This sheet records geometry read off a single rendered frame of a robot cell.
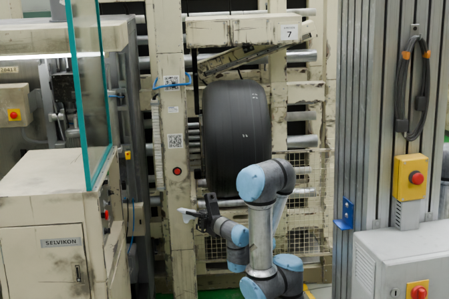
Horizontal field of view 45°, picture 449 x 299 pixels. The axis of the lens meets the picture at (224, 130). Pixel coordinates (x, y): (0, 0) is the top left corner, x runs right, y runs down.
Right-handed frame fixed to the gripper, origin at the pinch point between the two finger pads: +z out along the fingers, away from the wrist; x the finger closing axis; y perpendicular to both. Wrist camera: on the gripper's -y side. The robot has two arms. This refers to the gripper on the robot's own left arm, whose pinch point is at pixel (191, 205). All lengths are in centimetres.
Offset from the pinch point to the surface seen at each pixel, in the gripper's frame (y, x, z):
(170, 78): -49, 12, 40
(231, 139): -25.0, 26.2, 7.9
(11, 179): -12, -65, 30
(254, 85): -48, 47, 18
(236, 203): 10.8, 40.0, 16.9
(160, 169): -2.6, 12.6, 45.5
